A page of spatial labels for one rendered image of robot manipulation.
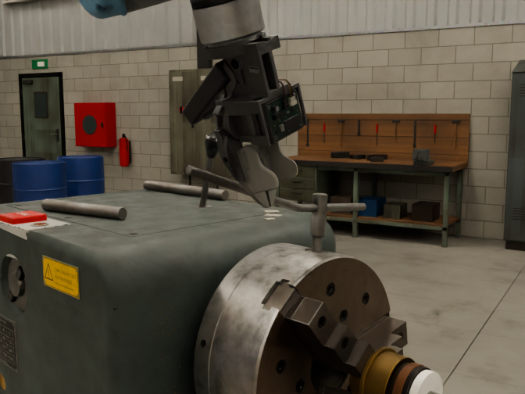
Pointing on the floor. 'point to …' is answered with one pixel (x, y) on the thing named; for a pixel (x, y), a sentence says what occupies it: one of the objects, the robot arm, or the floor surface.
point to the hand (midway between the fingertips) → (262, 197)
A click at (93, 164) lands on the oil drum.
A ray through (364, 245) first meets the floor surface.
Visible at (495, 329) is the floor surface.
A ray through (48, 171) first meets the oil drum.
